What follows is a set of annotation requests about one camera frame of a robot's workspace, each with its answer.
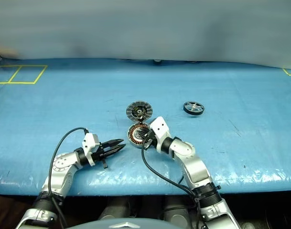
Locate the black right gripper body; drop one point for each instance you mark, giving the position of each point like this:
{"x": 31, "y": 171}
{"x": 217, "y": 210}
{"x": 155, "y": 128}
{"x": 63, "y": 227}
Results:
{"x": 150, "y": 137}

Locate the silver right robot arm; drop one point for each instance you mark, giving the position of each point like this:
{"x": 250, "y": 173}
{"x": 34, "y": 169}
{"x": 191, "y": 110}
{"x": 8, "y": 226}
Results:
{"x": 195, "y": 167}

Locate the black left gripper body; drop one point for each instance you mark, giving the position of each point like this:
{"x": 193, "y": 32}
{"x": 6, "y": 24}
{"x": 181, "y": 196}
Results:
{"x": 100, "y": 152}

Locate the blue plastic table cover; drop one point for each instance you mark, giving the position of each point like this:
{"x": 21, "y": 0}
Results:
{"x": 207, "y": 148}

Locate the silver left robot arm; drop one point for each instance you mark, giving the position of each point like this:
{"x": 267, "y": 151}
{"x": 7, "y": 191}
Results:
{"x": 61, "y": 167}

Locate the yellow tape corner marking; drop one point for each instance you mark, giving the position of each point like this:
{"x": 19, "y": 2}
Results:
{"x": 288, "y": 73}

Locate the yellow tape double square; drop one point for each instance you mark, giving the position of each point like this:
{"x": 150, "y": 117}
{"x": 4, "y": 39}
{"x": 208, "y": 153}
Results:
{"x": 16, "y": 74}

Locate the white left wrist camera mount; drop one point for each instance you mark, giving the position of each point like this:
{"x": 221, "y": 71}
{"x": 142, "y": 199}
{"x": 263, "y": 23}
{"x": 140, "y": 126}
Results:
{"x": 89, "y": 140}

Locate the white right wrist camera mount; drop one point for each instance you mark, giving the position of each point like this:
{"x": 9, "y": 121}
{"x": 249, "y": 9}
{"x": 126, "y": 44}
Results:
{"x": 159, "y": 126}

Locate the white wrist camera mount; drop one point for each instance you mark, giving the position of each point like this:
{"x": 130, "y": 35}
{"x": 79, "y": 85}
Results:
{"x": 159, "y": 126}
{"x": 89, "y": 140}

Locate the round motor housing copper windings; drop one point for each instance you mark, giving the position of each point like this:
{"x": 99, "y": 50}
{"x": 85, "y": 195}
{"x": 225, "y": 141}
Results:
{"x": 133, "y": 136}

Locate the grey robot torso with emblem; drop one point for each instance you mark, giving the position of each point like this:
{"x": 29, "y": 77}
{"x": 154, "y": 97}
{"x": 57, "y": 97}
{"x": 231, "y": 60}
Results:
{"x": 126, "y": 225}

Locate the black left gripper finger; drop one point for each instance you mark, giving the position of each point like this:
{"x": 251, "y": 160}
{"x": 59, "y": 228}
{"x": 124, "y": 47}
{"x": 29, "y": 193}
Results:
{"x": 116, "y": 149}
{"x": 115, "y": 143}

